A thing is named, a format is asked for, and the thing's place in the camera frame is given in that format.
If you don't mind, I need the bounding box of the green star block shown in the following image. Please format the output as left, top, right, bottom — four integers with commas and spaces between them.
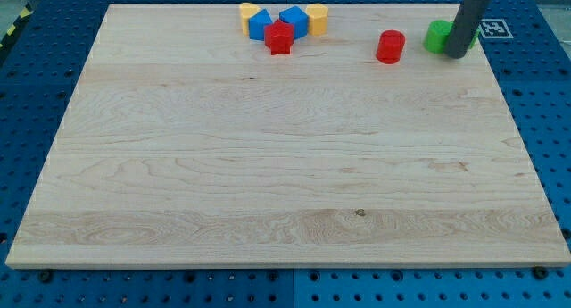
468, 28, 480, 50

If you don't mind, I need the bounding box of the light wooden board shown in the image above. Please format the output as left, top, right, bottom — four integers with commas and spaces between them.
6, 4, 570, 270

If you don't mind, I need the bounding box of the red star block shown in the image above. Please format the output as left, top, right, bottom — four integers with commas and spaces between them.
264, 20, 294, 55

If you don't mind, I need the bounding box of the blue triangular block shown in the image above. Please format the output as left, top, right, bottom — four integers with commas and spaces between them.
248, 9, 273, 41

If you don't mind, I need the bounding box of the blue cube block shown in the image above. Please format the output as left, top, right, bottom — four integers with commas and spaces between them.
279, 6, 309, 40

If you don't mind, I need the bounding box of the yellow hexagon block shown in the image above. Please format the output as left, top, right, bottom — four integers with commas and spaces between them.
305, 4, 328, 36

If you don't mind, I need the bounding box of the yellow block left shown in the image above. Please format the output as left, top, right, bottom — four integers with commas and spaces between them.
239, 2, 261, 37

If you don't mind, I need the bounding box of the red cylinder block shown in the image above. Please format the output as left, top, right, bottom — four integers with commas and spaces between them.
376, 29, 406, 64

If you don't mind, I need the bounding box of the green cylinder block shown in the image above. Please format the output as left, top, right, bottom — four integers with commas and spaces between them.
423, 20, 453, 54

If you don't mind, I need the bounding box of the white fiducial marker tag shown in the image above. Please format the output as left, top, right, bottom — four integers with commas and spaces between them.
479, 18, 513, 39

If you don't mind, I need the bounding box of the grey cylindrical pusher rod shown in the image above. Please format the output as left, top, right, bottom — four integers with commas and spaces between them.
443, 0, 491, 59

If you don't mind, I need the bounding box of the black bolt bottom left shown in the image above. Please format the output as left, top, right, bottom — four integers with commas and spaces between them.
37, 270, 54, 284

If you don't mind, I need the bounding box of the black bolt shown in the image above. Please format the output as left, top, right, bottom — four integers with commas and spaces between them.
532, 266, 549, 280
37, 270, 54, 284

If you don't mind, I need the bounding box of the black bolt bottom right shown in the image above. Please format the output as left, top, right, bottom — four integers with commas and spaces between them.
532, 266, 549, 280

